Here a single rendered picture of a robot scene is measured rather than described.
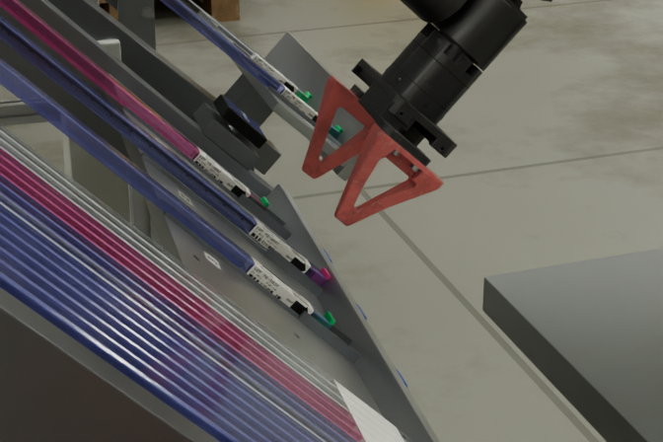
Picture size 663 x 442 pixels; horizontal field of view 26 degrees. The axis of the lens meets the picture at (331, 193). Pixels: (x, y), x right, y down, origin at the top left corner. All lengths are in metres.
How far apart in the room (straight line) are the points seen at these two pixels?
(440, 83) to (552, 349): 0.36
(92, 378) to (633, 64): 3.58
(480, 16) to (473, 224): 1.97
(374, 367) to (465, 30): 0.26
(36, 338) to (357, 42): 3.66
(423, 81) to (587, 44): 3.20
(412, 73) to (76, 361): 0.54
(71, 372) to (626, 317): 0.88
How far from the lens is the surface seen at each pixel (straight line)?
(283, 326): 0.98
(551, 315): 1.40
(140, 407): 0.61
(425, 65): 1.08
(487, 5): 1.08
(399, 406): 0.99
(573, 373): 1.32
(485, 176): 3.28
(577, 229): 3.04
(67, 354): 0.59
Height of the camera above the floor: 1.25
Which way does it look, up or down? 23 degrees down
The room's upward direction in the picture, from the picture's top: straight up
